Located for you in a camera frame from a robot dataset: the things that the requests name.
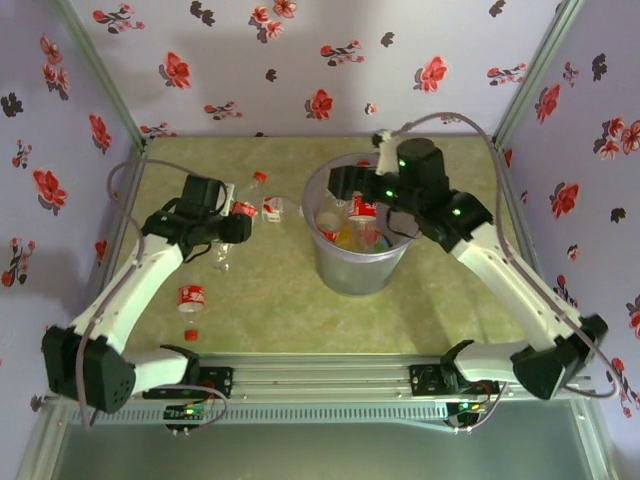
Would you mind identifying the ribbed water bottle red-white label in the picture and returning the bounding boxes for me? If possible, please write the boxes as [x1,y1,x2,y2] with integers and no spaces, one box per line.
[262,194,305,225]

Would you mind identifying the grey slotted cable duct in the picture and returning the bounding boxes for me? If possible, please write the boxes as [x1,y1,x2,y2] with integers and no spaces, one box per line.
[67,407,451,426]

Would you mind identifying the yellow plastic bottle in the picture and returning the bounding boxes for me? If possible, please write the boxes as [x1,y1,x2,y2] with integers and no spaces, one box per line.
[333,224,359,250]

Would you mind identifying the small circuit board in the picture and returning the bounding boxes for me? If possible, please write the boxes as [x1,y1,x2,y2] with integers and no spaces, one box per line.
[164,404,209,431]
[447,399,489,431]

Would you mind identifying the grey metal mesh bin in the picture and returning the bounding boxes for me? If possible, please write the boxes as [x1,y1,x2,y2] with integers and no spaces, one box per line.
[301,152,417,300]

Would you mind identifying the bottle red green label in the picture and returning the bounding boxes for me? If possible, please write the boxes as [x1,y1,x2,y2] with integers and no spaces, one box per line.
[348,194,396,254]

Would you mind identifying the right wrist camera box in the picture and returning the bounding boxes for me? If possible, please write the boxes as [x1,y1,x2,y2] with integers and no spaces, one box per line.
[372,128,401,174]

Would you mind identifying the grey metal sheet panel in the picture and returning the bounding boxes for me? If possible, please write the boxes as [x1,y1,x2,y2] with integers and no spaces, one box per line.
[49,422,606,480]

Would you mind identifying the translucent purple bin liner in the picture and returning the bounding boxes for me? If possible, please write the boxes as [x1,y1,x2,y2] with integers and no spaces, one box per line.
[301,152,417,259]

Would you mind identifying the left arm grey cable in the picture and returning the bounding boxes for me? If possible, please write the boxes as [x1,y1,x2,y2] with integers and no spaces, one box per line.
[77,158,229,432]

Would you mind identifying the wide aluminium base rail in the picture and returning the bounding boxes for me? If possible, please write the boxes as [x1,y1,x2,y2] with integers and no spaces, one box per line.
[49,352,596,404]

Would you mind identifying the aluminium frame post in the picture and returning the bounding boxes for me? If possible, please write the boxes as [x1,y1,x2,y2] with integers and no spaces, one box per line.
[52,0,151,151]
[492,0,587,151]

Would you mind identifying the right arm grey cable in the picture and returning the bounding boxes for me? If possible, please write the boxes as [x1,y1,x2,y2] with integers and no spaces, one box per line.
[389,112,626,434]

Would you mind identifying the aluminium frame leg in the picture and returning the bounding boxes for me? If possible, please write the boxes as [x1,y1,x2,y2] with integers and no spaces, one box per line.
[17,399,69,480]
[572,399,624,480]

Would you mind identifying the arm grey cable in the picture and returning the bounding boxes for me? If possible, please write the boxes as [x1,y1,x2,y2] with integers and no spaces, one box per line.
[389,112,626,434]
[77,158,229,432]

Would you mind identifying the aluminium table edge rail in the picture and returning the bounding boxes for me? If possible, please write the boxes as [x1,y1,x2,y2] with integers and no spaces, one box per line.
[492,139,569,357]
[79,139,154,361]

